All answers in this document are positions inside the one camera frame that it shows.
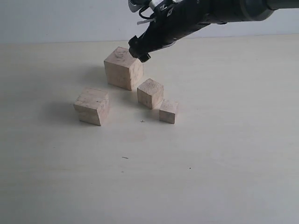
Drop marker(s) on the second largest wooden cube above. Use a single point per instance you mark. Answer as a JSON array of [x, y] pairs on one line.
[[92, 106]]

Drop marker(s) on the smallest wooden cube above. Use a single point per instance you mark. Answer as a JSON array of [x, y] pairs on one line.
[[168, 111]]

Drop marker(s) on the third largest wooden cube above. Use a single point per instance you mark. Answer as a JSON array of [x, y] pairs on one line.
[[150, 93]]

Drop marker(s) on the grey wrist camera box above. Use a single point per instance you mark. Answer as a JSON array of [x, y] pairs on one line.
[[135, 5]]

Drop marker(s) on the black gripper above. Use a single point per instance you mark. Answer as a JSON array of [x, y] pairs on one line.
[[179, 20]]

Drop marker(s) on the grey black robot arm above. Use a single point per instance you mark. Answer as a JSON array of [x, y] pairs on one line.
[[228, 11]]

